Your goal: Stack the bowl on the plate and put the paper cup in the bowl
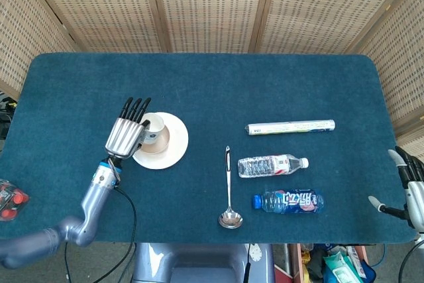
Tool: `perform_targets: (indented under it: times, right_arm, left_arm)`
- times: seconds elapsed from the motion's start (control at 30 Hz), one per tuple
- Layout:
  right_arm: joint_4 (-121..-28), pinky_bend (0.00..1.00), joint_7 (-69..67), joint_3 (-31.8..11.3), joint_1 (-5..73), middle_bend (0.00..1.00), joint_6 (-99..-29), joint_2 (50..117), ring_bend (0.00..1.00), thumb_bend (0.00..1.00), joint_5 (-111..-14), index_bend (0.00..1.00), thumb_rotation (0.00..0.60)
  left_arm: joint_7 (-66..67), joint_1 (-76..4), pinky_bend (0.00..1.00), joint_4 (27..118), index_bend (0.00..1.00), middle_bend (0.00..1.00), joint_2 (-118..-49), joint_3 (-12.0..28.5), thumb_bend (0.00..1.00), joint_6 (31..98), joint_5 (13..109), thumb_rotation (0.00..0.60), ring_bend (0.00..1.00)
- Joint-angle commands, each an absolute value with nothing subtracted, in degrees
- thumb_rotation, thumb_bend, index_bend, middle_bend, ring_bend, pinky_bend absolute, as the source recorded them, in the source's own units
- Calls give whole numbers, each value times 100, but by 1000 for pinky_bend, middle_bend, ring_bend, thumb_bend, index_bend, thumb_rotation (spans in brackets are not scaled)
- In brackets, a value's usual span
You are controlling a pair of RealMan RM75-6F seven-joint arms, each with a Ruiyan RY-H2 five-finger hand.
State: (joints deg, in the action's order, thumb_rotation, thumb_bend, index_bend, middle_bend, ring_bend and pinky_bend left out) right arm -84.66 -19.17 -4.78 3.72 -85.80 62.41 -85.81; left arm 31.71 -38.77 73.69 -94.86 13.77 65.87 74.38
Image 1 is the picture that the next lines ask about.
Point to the red storage box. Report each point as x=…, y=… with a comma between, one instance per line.
x=295, y=263

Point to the dark blue table mat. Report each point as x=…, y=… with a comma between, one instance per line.
x=198, y=90

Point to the clear water bottle white cap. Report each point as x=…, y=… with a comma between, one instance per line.
x=265, y=166

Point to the white perforated bracket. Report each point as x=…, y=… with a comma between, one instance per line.
x=255, y=252

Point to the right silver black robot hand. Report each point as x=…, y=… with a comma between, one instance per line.
x=417, y=203

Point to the steel ladle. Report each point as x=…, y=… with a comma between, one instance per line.
x=230, y=219

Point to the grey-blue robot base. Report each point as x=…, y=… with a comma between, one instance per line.
x=198, y=263

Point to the blue label drink bottle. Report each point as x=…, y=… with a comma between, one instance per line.
x=291, y=201

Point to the blue bag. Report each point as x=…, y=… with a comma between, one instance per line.
x=367, y=274

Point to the red capped bottle pack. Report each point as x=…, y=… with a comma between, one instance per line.
x=13, y=200

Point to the white round plate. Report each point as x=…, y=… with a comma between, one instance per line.
x=179, y=153

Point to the white paper cup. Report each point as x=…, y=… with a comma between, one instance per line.
x=154, y=127

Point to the green white pouch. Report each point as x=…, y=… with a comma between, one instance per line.
x=338, y=269

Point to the black equipment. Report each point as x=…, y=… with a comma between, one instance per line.
x=5, y=120

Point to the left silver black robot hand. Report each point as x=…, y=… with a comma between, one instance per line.
x=124, y=137

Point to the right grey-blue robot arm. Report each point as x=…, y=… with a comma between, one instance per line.
x=421, y=240

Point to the plastic wrap roll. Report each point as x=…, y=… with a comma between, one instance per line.
x=291, y=127

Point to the beige bowl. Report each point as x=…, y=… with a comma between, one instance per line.
x=162, y=145

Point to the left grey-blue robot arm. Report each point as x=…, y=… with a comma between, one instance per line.
x=96, y=197

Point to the woven bamboo screen panel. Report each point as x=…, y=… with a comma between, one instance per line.
x=404, y=64
x=99, y=8
x=212, y=8
x=20, y=31
x=331, y=8

